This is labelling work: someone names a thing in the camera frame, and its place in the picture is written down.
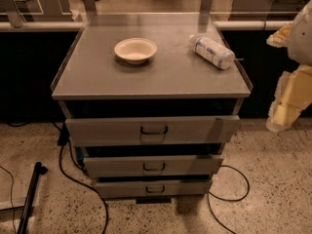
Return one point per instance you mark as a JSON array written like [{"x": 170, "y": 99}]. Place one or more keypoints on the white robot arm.
[{"x": 300, "y": 42}]

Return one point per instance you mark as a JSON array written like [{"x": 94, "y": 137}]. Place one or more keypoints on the clear plastic water bottle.
[{"x": 212, "y": 51}]

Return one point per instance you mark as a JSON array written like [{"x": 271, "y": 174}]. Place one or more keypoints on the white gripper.
[{"x": 302, "y": 39}]

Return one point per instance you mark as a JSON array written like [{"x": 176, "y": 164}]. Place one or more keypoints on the grey drawer cabinet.
[{"x": 176, "y": 82}]

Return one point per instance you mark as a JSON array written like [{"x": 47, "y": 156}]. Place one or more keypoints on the black metal stand leg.
[{"x": 38, "y": 170}]

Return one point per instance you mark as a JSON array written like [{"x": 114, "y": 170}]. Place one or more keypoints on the grey bottom drawer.
[{"x": 134, "y": 189}]

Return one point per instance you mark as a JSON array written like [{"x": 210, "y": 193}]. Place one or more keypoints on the grey drawer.
[
  {"x": 151, "y": 130},
  {"x": 134, "y": 189},
  {"x": 183, "y": 165}
]

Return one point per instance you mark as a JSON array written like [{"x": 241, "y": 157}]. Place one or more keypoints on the grey top drawer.
[{"x": 151, "y": 130}]

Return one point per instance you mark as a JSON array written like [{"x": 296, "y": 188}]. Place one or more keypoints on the grey middle drawer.
[{"x": 183, "y": 165}]

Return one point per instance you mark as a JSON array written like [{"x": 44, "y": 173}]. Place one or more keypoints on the white paper bowl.
[{"x": 135, "y": 50}]

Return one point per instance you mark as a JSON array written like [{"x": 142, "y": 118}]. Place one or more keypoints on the white horizontal rail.
[{"x": 46, "y": 26}]

